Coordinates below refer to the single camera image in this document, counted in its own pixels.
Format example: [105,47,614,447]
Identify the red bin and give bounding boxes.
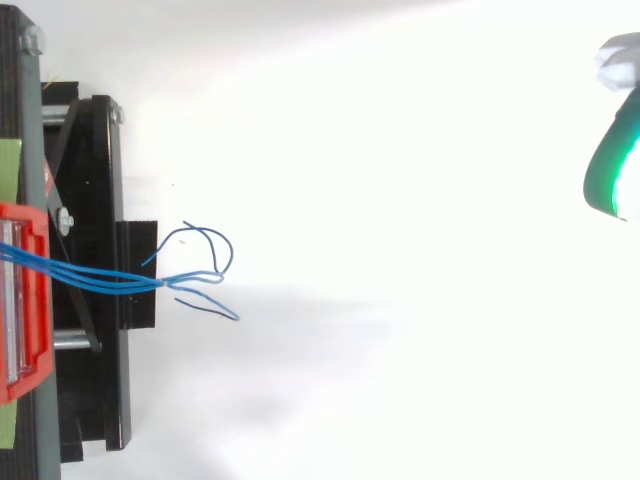
[0,200,55,405]

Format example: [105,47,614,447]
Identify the blue cable bundle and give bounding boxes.
[0,220,241,322]

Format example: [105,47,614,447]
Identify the black stand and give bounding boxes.
[0,6,159,480]

